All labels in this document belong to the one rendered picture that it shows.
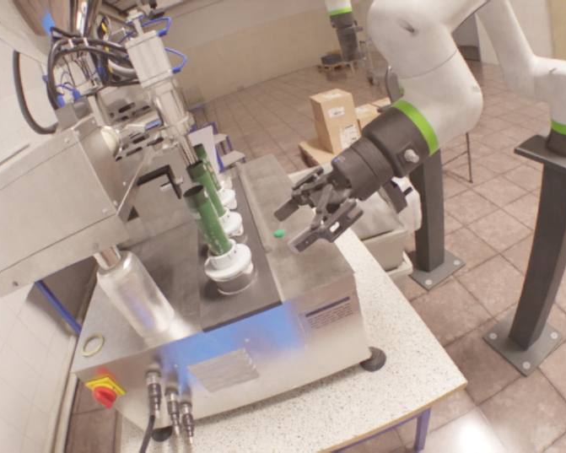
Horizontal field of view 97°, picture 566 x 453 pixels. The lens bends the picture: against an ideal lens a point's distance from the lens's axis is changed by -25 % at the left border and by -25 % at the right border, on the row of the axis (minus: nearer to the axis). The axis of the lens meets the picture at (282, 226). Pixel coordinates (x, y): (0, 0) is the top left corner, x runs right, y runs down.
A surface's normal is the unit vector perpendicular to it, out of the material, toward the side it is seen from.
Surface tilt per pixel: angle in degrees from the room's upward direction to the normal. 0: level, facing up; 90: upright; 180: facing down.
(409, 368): 0
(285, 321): 90
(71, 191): 90
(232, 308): 0
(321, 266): 0
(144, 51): 90
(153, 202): 90
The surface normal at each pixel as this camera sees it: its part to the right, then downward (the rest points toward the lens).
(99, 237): 0.22, 0.47
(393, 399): -0.29, -0.80
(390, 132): -0.29, -0.16
